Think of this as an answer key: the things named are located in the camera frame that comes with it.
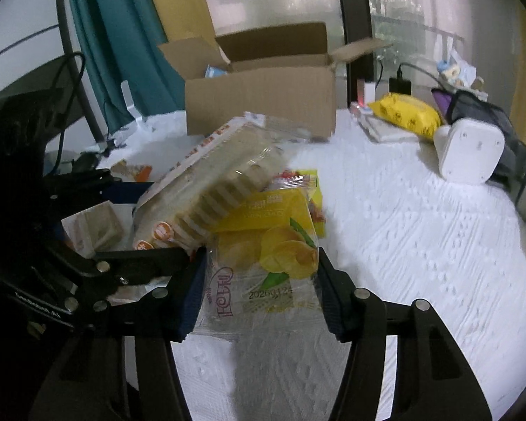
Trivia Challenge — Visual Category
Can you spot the small beige cracker pack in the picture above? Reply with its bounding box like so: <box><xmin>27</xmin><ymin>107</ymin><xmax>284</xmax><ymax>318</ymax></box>
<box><xmin>61</xmin><ymin>201</ymin><xmax>124</xmax><ymax>259</ymax></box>

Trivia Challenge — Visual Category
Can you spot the yellow potato chip bag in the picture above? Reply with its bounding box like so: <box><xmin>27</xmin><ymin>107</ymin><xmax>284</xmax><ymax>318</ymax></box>
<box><xmin>195</xmin><ymin>188</ymin><xmax>321</xmax><ymax>338</ymax></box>

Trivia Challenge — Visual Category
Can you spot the beige sandwich cracker pack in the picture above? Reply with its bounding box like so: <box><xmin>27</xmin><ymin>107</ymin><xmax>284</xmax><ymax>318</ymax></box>
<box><xmin>133</xmin><ymin>112</ymin><xmax>311</xmax><ymax>251</ymax></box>

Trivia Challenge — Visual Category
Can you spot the clear white snack bag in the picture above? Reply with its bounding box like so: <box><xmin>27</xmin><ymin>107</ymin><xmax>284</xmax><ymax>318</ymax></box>
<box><xmin>205</xmin><ymin>66</ymin><xmax>228</xmax><ymax>78</ymax></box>

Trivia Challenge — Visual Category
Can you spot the yellow small snack bag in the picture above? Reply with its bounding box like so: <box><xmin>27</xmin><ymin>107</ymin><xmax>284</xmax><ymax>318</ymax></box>
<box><xmin>267</xmin><ymin>169</ymin><xmax>327</xmax><ymax>239</ymax></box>

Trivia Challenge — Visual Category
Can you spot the white router antenna device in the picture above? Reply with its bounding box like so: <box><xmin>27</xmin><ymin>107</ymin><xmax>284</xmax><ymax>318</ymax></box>
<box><xmin>114</xmin><ymin>80</ymin><xmax>147</xmax><ymax>146</ymax></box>

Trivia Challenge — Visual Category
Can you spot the white plastic appliance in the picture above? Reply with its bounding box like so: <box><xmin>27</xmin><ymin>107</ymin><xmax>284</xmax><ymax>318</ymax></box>
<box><xmin>433</xmin><ymin>118</ymin><xmax>505</xmax><ymax>185</ymax></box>

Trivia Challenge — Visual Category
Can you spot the dark bag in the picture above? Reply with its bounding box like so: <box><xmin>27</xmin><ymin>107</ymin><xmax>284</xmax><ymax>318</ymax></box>
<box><xmin>431</xmin><ymin>88</ymin><xmax>526</xmax><ymax>196</ymax></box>

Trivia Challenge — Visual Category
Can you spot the teal curtain left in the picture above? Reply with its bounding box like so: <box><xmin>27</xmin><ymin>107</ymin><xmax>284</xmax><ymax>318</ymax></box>
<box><xmin>69</xmin><ymin>0</ymin><xmax>185</xmax><ymax>133</ymax></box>

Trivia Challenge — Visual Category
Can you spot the brown cardboard box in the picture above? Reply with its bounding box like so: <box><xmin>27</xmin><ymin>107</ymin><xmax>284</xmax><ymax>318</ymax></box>
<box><xmin>159</xmin><ymin>22</ymin><xmax>388</xmax><ymax>139</ymax></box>

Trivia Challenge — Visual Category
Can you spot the yellow curtain left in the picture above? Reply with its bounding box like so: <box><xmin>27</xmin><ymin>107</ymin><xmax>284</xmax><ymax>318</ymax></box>
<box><xmin>153</xmin><ymin>0</ymin><xmax>217</xmax><ymax>47</ymax></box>

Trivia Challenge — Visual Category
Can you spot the white charger with red light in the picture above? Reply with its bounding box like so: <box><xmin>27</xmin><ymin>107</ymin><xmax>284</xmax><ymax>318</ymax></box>
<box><xmin>356</xmin><ymin>79</ymin><xmax>376</xmax><ymax>107</ymax></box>

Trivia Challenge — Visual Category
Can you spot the black power adapter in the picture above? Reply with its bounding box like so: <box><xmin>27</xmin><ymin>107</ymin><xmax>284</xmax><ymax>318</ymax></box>
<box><xmin>389</xmin><ymin>76</ymin><xmax>412</xmax><ymax>95</ymax></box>

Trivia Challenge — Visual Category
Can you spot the crumpled white plastic bag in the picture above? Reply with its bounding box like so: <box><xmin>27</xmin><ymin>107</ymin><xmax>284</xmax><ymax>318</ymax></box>
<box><xmin>437</xmin><ymin>48</ymin><xmax>488</xmax><ymax>102</ymax></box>

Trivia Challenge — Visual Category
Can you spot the black window frame post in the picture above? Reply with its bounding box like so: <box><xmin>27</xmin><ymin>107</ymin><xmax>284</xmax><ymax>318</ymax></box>
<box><xmin>340</xmin><ymin>0</ymin><xmax>375</xmax><ymax>103</ymax></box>

